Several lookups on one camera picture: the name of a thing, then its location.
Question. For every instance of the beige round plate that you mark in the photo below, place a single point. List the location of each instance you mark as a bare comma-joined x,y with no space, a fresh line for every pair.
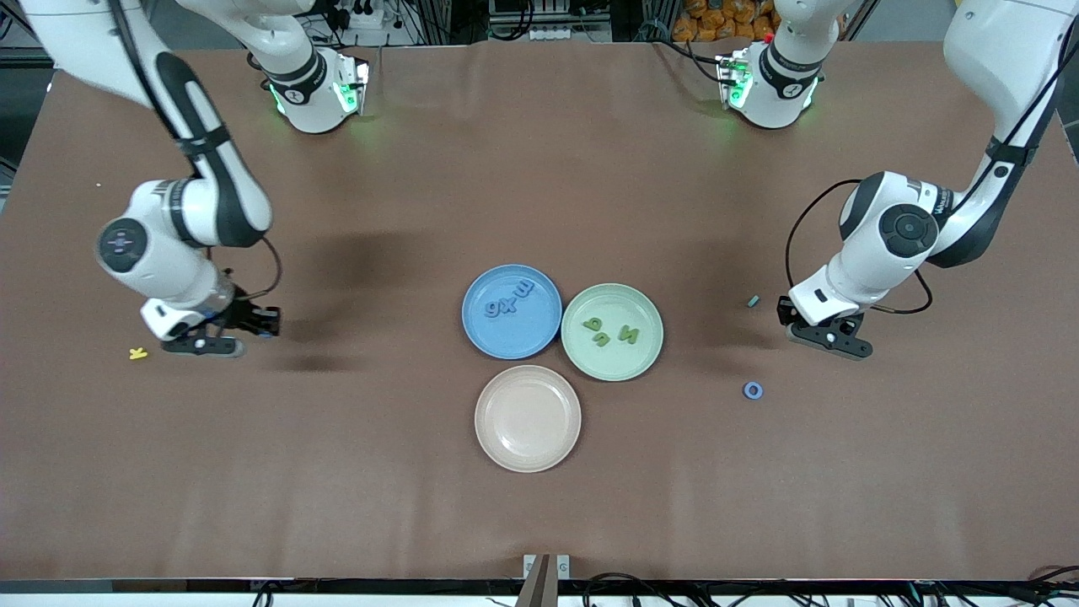
528,418

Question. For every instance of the blue foam letter x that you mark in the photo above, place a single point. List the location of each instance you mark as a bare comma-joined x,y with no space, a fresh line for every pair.
509,305

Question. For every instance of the white power strip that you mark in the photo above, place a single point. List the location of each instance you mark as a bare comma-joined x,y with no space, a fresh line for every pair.
362,17
560,34

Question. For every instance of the blue round plate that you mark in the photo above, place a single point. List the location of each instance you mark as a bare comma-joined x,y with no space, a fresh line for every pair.
512,333

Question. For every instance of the green round plate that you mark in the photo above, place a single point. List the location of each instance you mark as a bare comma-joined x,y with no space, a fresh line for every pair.
612,362

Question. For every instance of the green foam letter N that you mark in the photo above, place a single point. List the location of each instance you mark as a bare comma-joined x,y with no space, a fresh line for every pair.
602,340
629,334

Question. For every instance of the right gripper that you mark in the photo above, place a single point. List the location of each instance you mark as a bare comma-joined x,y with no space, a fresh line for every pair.
242,314

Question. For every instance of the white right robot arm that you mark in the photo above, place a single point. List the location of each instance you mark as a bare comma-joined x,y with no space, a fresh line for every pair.
84,42

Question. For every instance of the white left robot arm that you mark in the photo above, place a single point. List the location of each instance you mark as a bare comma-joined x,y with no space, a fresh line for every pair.
1011,51

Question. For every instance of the blue foam letter g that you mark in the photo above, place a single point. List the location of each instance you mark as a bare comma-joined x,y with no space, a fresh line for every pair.
492,310

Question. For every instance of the orange items pile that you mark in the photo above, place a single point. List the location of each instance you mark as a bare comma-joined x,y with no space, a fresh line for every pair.
725,21

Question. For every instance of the green foam letter P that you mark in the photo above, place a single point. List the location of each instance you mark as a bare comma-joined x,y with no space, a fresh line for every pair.
593,323

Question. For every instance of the brown post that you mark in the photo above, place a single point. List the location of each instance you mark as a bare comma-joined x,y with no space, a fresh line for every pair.
539,586

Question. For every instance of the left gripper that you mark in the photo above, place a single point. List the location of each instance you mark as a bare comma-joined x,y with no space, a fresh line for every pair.
785,311

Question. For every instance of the metal table edge bracket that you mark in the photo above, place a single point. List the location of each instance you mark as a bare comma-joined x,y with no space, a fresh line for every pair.
563,566

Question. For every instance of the blue foam letter O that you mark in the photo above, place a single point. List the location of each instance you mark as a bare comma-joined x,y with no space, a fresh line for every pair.
746,390

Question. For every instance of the brown table cover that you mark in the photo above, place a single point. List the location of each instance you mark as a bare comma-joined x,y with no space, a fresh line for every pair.
539,523

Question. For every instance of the yellow foam letter k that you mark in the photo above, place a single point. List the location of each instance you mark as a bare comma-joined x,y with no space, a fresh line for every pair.
139,353

